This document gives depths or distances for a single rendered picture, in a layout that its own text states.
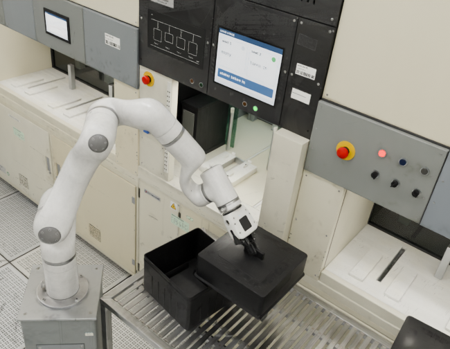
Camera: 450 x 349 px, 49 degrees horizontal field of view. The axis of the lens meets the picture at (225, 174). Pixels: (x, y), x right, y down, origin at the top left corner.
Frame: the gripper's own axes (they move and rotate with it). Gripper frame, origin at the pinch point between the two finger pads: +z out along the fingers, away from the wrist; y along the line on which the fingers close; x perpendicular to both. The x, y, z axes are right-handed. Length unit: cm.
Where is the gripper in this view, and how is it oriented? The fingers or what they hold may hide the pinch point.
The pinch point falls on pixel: (253, 248)
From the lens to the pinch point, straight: 174.3
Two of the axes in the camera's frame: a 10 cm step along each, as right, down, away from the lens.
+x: -6.2, 2.9, 7.3
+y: 6.2, -3.8, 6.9
